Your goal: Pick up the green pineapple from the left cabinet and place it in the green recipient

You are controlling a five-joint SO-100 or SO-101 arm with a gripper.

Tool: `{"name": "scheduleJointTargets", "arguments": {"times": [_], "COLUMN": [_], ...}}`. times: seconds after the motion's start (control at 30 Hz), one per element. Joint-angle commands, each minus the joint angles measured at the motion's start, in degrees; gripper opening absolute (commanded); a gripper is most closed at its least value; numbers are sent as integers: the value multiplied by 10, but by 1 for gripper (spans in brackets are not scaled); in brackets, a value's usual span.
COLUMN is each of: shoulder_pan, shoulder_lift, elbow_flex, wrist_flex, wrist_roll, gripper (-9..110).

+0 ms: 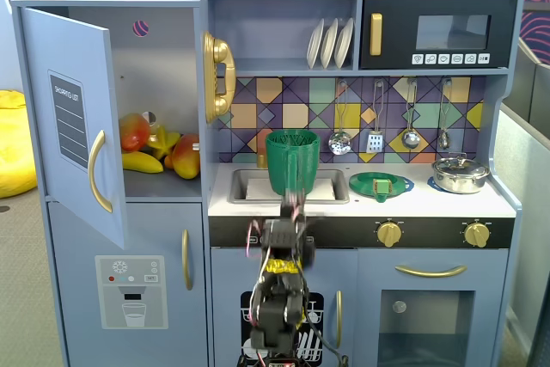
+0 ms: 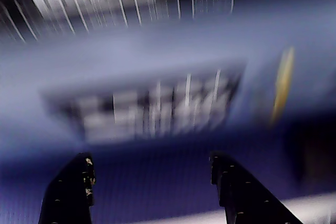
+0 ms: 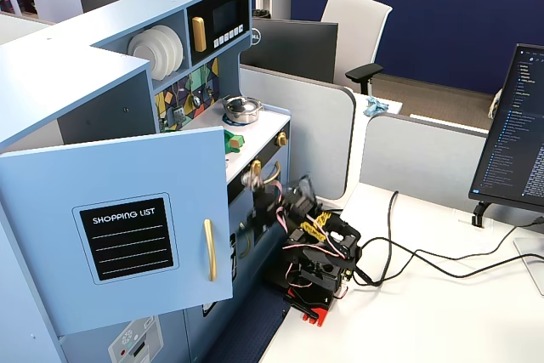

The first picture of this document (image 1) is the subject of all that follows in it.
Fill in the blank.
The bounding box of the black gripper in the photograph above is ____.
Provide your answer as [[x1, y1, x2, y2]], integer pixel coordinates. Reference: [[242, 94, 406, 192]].
[[278, 185, 309, 225]]

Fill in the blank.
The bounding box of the green printed cup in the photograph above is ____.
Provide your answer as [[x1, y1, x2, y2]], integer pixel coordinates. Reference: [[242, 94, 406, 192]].
[[265, 129, 322, 198]]

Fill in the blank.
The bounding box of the grey sink basin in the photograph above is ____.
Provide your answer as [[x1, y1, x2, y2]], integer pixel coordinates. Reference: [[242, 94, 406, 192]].
[[228, 168, 351, 205]]

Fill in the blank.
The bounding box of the metal skimmer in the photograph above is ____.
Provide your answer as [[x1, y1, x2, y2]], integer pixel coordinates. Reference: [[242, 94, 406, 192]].
[[328, 79, 354, 156]]

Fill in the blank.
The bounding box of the yellow tape band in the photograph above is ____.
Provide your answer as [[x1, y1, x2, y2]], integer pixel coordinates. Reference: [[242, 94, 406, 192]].
[[265, 258, 301, 276]]

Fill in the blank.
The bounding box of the metal slotted spatula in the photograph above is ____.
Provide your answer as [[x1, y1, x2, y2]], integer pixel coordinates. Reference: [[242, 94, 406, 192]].
[[366, 79, 385, 155]]

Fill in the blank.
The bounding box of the blue dishwasher door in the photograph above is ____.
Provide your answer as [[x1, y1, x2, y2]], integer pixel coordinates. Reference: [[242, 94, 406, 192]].
[[210, 247, 359, 367]]

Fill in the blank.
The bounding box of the gold stove knob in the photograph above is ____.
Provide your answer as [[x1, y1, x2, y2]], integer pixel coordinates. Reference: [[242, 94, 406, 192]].
[[376, 220, 404, 248], [463, 221, 490, 249]]

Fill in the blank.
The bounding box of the blue oven door with window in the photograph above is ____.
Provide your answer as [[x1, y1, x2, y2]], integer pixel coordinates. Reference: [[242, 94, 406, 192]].
[[357, 248, 510, 367]]

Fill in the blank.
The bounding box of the red yellow toy mango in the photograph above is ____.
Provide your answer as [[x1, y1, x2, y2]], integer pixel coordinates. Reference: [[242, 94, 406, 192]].
[[171, 132, 202, 180]]

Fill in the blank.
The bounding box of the metal ladle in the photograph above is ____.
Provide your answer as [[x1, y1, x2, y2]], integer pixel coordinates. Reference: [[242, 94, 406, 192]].
[[401, 78, 421, 149]]

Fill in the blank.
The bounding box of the blue toy kitchen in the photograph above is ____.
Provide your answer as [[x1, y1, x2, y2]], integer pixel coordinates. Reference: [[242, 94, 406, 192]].
[[10, 0, 526, 367]]

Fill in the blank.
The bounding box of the yellow toy starfruit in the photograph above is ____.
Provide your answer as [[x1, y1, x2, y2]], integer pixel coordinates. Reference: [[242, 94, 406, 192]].
[[148, 125, 181, 161]]

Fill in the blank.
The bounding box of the white plate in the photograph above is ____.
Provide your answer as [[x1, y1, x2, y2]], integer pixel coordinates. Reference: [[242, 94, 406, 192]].
[[333, 17, 355, 70], [306, 18, 326, 70], [320, 17, 339, 70]]

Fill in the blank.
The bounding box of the yellow toy banana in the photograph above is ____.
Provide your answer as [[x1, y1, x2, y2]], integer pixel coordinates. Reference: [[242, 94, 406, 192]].
[[121, 150, 165, 174]]

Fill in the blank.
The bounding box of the metal spoon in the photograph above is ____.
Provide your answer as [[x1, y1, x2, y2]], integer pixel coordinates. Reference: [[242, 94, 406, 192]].
[[437, 78, 453, 150]]

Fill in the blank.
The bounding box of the gold toy telephone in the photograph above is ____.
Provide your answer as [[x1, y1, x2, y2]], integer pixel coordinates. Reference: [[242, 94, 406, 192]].
[[202, 30, 237, 124]]

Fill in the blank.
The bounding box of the steel pot with lid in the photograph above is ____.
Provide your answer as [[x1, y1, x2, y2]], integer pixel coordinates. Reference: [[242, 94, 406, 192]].
[[431, 152, 491, 195]]

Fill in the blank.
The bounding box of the red orange toy apple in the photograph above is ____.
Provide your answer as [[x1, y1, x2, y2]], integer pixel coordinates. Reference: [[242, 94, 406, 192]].
[[119, 112, 151, 153]]

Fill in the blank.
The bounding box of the black microwave door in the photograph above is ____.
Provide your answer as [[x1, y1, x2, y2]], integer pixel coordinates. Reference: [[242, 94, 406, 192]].
[[358, 0, 519, 70]]

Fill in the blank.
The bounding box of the blue door with ice dispenser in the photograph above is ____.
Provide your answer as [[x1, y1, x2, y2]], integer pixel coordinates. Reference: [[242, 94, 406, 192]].
[[46, 201, 210, 367]]

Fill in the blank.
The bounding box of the blue door with shopping list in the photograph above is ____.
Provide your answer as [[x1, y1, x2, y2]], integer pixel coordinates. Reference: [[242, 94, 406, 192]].
[[19, 6, 126, 251]]

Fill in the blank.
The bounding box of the grey office partition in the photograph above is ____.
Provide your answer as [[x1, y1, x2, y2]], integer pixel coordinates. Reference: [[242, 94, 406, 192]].
[[493, 35, 550, 367]]

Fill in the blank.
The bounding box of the yellow beanbag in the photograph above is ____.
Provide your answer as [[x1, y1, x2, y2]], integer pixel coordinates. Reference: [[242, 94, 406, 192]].
[[0, 89, 40, 199]]

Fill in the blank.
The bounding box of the black cable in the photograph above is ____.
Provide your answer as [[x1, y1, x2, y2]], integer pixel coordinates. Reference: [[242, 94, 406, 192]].
[[309, 323, 350, 367]]

